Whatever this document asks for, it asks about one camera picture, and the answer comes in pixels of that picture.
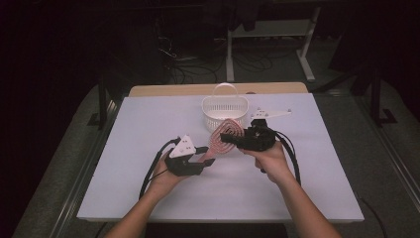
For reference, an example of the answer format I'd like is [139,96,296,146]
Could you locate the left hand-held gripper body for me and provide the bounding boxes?
[164,134,206,178]

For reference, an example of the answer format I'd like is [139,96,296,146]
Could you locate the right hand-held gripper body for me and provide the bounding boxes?
[238,106,293,153]

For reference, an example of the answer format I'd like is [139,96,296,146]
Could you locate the pink hairbrush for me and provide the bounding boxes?
[197,118,246,164]

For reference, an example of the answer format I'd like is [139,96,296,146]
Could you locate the white slatted plastic basket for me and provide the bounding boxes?
[201,82,250,134]

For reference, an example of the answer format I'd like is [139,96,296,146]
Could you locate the person's left hand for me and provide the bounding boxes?
[150,152,190,196]

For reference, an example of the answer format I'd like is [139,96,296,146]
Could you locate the person's right hand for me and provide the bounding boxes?
[239,141,296,186]

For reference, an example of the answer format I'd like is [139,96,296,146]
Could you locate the black metal stand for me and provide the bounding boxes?
[86,73,115,131]
[350,63,398,128]

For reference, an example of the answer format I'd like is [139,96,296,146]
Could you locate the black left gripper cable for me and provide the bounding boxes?
[139,137,182,200]

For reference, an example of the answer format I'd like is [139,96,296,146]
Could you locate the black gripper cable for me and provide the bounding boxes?
[139,137,182,200]
[261,130,302,186]

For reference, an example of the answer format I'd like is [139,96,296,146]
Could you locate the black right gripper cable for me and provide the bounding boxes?
[261,130,302,186]

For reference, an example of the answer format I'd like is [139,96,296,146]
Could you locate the tangle of floor cables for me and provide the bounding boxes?
[155,16,275,85]

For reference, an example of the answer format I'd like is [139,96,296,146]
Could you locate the white metal table frame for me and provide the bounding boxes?
[225,6,322,83]

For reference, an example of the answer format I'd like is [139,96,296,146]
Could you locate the black floor cable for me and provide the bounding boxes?
[358,196,389,238]

